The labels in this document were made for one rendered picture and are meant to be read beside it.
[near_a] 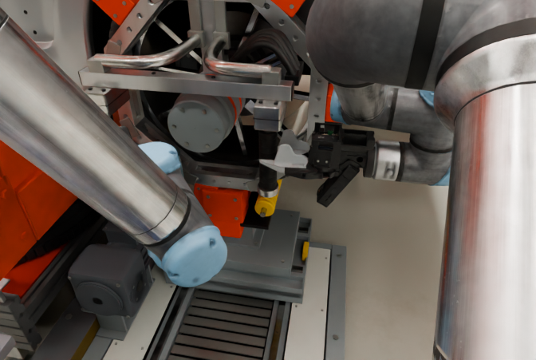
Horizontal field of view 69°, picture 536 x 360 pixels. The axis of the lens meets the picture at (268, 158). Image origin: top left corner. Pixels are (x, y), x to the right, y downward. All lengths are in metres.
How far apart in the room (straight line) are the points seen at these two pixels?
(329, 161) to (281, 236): 0.78
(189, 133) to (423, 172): 0.48
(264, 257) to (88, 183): 1.07
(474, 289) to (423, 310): 1.43
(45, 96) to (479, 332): 0.32
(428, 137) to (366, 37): 0.43
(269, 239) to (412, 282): 0.61
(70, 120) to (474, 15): 0.31
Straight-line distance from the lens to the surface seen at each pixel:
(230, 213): 1.16
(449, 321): 0.22
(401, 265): 1.77
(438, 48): 0.30
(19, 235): 1.13
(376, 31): 0.30
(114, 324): 1.45
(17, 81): 0.34
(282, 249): 1.43
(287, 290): 1.40
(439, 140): 0.72
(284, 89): 0.72
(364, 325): 1.55
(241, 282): 1.42
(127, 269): 1.20
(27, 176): 1.14
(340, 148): 0.73
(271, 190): 0.80
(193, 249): 0.44
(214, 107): 0.83
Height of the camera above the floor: 1.26
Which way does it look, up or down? 33 degrees down
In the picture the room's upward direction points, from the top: straight up
